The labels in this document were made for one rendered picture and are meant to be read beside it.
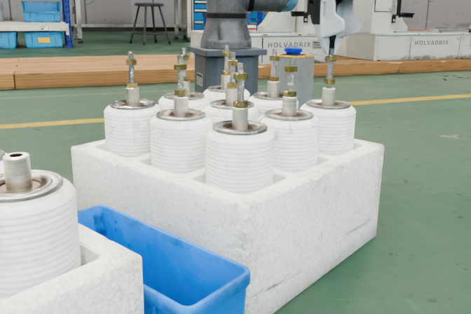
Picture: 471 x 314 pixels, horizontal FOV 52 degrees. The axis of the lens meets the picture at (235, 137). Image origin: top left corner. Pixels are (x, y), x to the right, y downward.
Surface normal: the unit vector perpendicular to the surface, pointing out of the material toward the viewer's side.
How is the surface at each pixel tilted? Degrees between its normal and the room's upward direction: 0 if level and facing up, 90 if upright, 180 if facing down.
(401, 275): 0
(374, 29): 90
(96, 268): 0
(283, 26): 90
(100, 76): 90
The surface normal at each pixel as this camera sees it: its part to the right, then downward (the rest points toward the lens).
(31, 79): 0.37, 0.24
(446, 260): 0.01, -0.97
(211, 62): -0.40, 0.23
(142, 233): -0.64, 0.15
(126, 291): 0.76, 0.18
